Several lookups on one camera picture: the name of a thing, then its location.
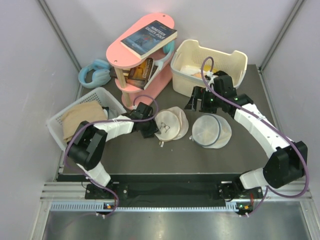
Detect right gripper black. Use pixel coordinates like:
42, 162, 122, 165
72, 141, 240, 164
184, 86, 224, 114

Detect beige trim mesh laundry bag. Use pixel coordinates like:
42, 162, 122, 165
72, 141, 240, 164
155, 106, 189, 147

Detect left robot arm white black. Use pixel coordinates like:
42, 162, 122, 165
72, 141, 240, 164
64, 102, 159, 199

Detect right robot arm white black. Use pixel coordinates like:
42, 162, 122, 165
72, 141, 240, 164
185, 72, 309, 198

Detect cream plastic laundry basket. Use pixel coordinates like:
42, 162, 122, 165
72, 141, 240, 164
170, 39, 248, 97

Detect grey trim mesh laundry bag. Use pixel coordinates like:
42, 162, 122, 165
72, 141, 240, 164
189, 113, 232, 149

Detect clothes pile in cream basket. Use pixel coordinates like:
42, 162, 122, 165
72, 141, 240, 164
180, 65, 211, 78

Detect white plastic perforated basket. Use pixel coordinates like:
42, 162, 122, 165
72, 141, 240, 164
46, 87, 126, 151

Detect brown orange book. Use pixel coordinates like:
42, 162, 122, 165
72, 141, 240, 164
125, 57, 158, 90

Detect beige folded cloth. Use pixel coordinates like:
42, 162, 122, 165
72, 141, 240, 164
61, 100, 107, 143

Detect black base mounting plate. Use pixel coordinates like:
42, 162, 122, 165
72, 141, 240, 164
84, 172, 266, 201

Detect blue headphones on floor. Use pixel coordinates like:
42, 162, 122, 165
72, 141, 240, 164
78, 59, 111, 89

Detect pink two-tier shelf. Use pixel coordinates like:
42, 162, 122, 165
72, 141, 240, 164
105, 12, 176, 111

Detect dark blue paperback book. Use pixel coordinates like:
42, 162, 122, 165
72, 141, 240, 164
120, 20, 178, 60

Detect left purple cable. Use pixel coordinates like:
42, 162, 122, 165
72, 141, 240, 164
63, 95, 160, 219

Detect purple cable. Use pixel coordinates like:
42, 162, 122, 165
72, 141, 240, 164
200, 56, 311, 219
63, 95, 160, 219

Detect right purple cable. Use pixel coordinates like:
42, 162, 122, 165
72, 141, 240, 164
200, 56, 311, 219

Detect grey slotted cable duct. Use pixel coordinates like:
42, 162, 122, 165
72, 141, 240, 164
49, 201, 253, 213

